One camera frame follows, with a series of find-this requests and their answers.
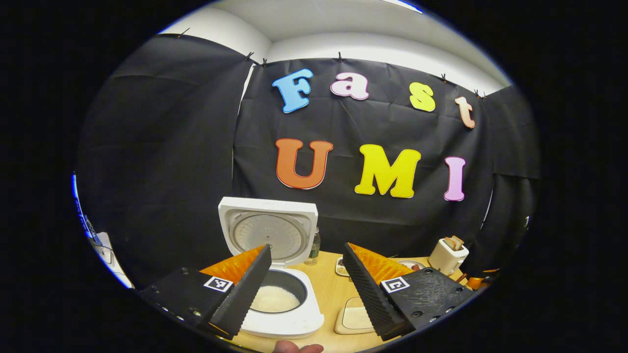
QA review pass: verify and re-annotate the cream rectangular tray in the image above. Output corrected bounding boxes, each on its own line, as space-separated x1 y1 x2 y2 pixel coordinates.
334 296 376 335

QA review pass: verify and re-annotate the white rice cooker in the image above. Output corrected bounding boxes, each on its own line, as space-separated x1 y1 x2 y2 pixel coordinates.
217 196 325 340

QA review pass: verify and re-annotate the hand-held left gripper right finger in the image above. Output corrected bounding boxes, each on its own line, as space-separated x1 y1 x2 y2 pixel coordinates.
342 243 477 342

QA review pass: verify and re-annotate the clear plastic water bottle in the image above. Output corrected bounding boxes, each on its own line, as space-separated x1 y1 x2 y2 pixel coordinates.
304 227 322 266

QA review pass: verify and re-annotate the black backdrop cloth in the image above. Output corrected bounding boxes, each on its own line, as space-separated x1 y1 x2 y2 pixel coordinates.
76 33 541 290

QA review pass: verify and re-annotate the long ceiling light panel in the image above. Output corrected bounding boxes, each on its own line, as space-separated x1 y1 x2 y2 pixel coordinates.
383 0 423 14

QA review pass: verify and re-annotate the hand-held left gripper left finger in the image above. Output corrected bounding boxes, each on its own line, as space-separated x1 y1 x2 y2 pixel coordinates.
139 244 272 340

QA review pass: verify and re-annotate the white rice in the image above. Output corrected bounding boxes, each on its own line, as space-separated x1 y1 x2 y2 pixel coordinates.
251 285 301 314

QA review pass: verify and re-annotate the white toaster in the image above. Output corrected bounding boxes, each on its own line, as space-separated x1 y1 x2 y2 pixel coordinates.
428 238 470 276

